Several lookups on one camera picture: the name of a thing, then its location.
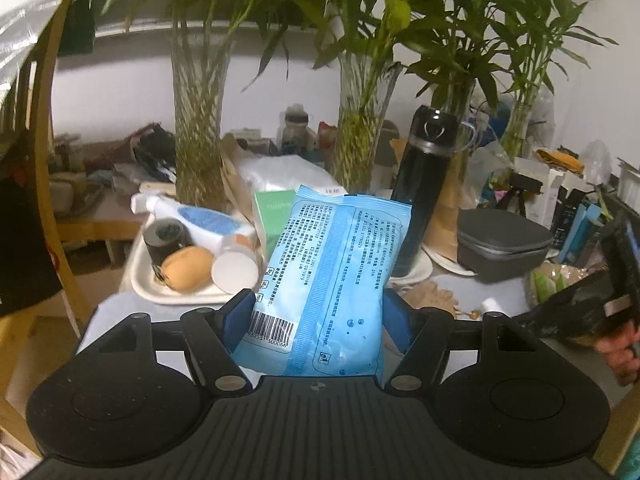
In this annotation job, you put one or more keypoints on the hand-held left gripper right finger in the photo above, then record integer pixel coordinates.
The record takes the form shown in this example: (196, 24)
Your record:
(400, 324)

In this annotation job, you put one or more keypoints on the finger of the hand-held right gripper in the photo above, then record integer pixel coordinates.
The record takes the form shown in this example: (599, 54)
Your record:
(622, 245)
(565, 307)

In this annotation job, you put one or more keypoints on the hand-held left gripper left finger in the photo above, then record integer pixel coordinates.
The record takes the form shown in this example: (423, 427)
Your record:
(240, 321)

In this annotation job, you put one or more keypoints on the blue wet wipes packet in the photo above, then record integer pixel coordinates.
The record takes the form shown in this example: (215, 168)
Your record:
(325, 280)

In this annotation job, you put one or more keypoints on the cardboard box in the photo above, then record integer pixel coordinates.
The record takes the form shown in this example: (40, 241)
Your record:
(622, 430)

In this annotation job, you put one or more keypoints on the person's right hand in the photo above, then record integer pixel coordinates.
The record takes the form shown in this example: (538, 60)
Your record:
(620, 355)

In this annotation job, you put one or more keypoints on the green white packet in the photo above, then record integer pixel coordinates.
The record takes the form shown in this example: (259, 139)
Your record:
(546, 285)

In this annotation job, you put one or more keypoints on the blue books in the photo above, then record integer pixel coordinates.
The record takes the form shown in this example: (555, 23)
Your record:
(582, 232)

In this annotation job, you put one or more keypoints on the white plate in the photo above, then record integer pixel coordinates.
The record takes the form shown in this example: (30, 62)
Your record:
(422, 267)

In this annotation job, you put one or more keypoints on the tan egg-shaped object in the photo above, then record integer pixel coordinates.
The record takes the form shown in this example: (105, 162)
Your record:
(186, 268)

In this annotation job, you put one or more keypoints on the white box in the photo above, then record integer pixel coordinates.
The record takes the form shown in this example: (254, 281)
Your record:
(552, 195)

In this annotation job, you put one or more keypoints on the grey zip case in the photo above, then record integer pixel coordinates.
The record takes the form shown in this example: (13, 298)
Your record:
(502, 242)

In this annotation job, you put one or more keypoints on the white tray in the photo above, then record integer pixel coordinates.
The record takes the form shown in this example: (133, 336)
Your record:
(145, 285)

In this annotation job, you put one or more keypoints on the yellow item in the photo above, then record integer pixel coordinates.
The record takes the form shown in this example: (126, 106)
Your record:
(560, 160)

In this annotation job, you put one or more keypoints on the green white carton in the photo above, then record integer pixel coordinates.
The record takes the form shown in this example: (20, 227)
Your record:
(272, 220)

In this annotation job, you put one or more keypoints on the white blue spray bottle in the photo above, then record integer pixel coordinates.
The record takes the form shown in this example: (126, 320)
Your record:
(200, 220)

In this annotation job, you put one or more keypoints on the black tape roll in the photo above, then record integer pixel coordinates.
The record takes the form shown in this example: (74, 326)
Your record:
(165, 240)

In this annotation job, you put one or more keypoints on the black thermos bottle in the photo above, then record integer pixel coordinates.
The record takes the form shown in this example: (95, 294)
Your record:
(425, 185)

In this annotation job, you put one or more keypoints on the white plastic bag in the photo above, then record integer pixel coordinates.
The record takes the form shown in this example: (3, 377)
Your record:
(290, 175)

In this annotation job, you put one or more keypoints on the bamboo plant in glass vase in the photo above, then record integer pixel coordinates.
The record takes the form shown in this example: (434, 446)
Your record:
(520, 125)
(200, 135)
(367, 125)
(460, 60)

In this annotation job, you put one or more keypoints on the dark jar with white lid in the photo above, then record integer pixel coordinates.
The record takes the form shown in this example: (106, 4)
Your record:
(295, 130)

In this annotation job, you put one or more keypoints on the black garment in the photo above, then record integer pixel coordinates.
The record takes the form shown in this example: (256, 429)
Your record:
(25, 240)

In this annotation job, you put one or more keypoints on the wooden chair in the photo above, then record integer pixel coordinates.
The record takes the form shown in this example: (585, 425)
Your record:
(37, 160)

